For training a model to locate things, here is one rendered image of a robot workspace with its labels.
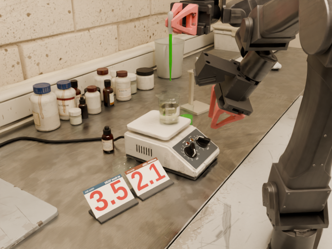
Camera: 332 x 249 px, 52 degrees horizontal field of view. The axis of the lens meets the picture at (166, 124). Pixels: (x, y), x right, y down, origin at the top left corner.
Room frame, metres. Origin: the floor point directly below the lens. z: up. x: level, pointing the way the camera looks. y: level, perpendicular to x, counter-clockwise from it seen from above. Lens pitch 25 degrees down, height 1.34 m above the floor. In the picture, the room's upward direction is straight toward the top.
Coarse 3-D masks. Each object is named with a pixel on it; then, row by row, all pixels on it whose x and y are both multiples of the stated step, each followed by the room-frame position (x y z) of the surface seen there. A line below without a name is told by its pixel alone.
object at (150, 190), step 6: (162, 180) 0.62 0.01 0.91; (168, 180) 0.63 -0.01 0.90; (132, 186) 0.59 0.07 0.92; (150, 186) 0.60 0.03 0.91; (156, 186) 0.61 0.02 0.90; (162, 186) 0.61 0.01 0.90; (132, 192) 0.59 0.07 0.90; (138, 192) 0.58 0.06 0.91; (144, 192) 0.58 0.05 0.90; (150, 192) 0.58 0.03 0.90; (156, 192) 0.59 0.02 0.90; (144, 198) 0.57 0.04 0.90
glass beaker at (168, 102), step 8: (160, 96) 0.77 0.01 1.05; (168, 96) 0.73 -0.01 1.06; (176, 96) 0.74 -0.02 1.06; (160, 104) 0.74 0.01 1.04; (168, 104) 0.73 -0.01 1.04; (176, 104) 0.74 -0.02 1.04; (160, 112) 0.74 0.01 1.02; (168, 112) 0.73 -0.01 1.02; (176, 112) 0.74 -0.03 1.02; (160, 120) 0.74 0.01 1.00; (168, 120) 0.73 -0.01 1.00; (176, 120) 0.74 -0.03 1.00
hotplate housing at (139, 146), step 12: (132, 132) 0.73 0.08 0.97; (180, 132) 0.73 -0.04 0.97; (132, 144) 0.72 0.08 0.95; (144, 144) 0.70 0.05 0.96; (156, 144) 0.68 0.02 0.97; (168, 144) 0.68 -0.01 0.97; (132, 156) 0.72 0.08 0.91; (144, 156) 0.70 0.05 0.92; (156, 156) 0.68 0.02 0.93; (168, 156) 0.66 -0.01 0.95; (180, 156) 0.65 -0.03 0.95; (216, 156) 0.73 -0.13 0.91; (168, 168) 0.67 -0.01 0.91; (180, 168) 0.65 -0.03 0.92; (192, 168) 0.64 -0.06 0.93; (204, 168) 0.67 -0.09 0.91
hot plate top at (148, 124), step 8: (152, 112) 0.82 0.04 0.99; (136, 120) 0.77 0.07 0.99; (144, 120) 0.77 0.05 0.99; (152, 120) 0.77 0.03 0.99; (184, 120) 0.77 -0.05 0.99; (128, 128) 0.73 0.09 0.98; (136, 128) 0.72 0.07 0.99; (144, 128) 0.72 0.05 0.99; (152, 128) 0.72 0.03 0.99; (160, 128) 0.72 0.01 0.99; (168, 128) 0.72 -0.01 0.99; (176, 128) 0.72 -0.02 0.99; (152, 136) 0.69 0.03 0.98; (160, 136) 0.68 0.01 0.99; (168, 136) 0.68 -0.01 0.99
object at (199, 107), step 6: (192, 72) 1.05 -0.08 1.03; (192, 78) 1.07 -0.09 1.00; (192, 84) 1.07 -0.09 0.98; (192, 90) 1.07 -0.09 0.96; (192, 96) 1.07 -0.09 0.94; (192, 102) 1.07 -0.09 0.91; (198, 102) 1.09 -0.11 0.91; (198, 108) 1.03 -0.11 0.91; (204, 108) 1.03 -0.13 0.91; (198, 114) 1.00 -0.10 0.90
